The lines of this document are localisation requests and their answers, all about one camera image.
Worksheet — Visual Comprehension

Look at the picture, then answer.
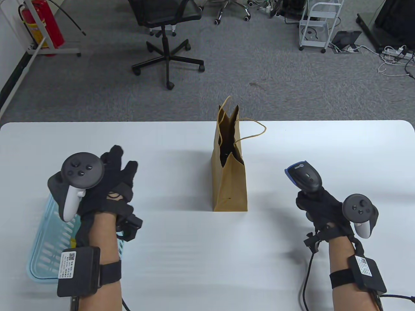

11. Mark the person's left hand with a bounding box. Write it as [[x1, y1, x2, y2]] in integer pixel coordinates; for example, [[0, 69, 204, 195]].
[[76, 145, 138, 224]]

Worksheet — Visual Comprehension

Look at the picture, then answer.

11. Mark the person's right hand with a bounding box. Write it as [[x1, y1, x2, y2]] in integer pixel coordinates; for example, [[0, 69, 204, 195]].
[[296, 188, 355, 242]]

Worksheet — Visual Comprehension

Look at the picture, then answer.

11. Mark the black blue barcode scanner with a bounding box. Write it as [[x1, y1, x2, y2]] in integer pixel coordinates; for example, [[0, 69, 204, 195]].
[[285, 160, 324, 195]]

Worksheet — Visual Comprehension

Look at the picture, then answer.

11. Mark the brown paper bag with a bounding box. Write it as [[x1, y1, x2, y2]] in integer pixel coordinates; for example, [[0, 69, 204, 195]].
[[211, 96, 267, 212]]

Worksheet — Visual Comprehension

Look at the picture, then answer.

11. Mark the person's right forearm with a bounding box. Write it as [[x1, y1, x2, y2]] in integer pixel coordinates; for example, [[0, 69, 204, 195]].
[[327, 235, 383, 311]]

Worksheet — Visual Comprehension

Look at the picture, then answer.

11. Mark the black white tracking controller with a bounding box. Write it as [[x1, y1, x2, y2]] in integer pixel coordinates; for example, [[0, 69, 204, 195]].
[[342, 194, 379, 239], [48, 152, 105, 223]]

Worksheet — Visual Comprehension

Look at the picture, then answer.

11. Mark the black sensor box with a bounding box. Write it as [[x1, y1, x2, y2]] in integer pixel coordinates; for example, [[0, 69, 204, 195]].
[[349, 255, 387, 295], [57, 246, 101, 298]]

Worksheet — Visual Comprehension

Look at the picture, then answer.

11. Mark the light blue plastic basket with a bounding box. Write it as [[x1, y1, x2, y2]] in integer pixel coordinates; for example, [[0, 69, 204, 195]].
[[27, 193, 125, 285]]

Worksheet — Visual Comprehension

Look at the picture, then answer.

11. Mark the white whiteboard stand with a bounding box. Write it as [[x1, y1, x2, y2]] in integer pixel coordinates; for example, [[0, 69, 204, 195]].
[[0, 0, 81, 119]]

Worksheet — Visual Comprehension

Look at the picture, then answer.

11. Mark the white power strip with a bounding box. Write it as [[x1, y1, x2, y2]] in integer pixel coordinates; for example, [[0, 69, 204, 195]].
[[383, 46, 415, 60]]

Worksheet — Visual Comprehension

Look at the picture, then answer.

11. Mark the red fire extinguisher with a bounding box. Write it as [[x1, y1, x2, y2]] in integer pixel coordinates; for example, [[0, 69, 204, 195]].
[[18, 0, 86, 57]]

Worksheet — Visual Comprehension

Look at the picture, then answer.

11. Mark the black office chair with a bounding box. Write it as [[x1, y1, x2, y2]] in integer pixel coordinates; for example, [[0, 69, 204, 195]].
[[127, 0, 205, 90]]

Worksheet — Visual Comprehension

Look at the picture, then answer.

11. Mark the white rolling cart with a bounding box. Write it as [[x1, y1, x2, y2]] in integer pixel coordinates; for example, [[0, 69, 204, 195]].
[[298, 0, 345, 54]]

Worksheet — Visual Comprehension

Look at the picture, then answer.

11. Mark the black equipment stand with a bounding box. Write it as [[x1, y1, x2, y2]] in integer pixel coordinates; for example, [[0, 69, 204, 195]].
[[356, 0, 415, 54]]

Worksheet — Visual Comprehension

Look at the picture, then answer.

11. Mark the chrome swivel chair base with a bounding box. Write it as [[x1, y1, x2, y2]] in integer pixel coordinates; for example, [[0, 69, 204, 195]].
[[207, 0, 252, 25]]

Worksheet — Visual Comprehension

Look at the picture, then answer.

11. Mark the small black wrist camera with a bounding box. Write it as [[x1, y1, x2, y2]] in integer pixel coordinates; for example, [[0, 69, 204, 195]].
[[115, 214, 143, 242], [303, 232, 321, 254]]

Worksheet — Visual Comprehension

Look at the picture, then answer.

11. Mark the black forearm strap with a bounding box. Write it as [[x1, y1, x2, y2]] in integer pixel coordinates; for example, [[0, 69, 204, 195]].
[[97, 260, 122, 287], [330, 270, 355, 289]]

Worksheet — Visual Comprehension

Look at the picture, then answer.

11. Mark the black scanner cable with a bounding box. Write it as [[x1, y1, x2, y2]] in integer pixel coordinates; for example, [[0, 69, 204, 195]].
[[302, 251, 315, 311]]

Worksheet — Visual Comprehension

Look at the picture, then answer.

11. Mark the white floor cable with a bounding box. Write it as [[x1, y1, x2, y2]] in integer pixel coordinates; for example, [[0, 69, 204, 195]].
[[378, 59, 415, 79]]

